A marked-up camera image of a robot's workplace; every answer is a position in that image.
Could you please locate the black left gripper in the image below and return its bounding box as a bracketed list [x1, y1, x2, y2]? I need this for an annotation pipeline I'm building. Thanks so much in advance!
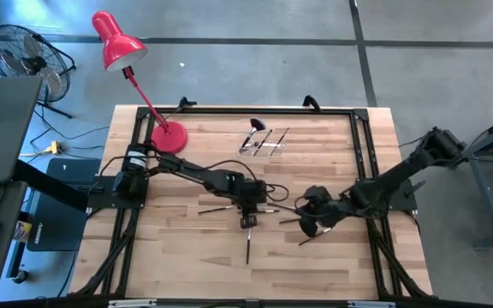
[233, 177, 269, 229]

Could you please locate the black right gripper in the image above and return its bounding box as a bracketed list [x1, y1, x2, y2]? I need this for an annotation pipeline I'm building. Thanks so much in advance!
[300, 184, 351, 239]

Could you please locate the clear acrylic brush organizer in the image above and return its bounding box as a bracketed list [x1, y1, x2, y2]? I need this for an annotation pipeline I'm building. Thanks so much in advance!
[237, 139, 286, 158]

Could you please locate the fan makeup brush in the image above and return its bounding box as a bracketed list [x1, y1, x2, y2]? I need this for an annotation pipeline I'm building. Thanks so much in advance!
[241, 117, 268, 149]

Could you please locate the red desk lamp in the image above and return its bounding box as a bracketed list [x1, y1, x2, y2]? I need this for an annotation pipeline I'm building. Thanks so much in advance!
[91, 10, 189, 156]

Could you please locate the neighbouring robot workstation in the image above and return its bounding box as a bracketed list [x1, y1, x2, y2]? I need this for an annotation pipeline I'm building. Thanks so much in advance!
[444, 109, 493, 252]

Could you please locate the black Husky mat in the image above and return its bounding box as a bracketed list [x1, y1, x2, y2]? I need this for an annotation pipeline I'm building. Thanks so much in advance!
[26, 157, 104, 252]

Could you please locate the black diagonal bar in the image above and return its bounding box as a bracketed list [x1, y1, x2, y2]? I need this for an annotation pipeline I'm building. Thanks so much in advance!
[12, 158, 90, 214]

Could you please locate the small yellow box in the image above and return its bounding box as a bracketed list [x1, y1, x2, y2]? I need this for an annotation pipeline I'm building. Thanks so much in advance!
[13, 220, 33, 244]

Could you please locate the dark grey side desk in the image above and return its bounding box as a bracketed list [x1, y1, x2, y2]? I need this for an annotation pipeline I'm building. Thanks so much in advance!
[0, 180, 29, 290]

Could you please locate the grey flat panel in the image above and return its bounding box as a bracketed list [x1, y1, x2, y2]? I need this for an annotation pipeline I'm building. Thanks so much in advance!
[0, 75, 45, 186]

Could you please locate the black floor fan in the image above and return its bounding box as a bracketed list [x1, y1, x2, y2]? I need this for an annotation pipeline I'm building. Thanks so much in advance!
[0, 23, 77, 120]

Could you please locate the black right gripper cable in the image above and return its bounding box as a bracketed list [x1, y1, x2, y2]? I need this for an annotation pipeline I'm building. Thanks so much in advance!
[293, 194, 312, 215]

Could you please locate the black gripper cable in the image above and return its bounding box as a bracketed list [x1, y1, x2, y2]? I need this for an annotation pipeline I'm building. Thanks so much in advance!
[265, 183, 290, 203]
[293, 194, 312, 215]

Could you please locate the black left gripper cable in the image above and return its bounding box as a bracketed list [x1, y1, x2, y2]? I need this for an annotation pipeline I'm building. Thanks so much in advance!
[265, 183, 290, 203]

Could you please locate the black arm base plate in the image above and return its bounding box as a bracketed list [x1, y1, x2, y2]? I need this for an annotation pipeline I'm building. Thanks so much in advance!
[86, 175, 150, 210]
[357, 177, 419, 213]

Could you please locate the black arched handle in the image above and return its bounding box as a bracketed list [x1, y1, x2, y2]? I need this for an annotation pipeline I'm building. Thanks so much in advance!
[301, 94, 323, 112]

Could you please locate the silver metal bracket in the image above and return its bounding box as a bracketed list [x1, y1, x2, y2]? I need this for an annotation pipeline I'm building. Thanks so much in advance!
[108, 299, 157, 308]
[347, 300, 396, 308]

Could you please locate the black aluminium table frame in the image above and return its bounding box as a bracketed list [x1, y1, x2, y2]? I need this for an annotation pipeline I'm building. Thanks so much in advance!
[68, 105, 435, 308]

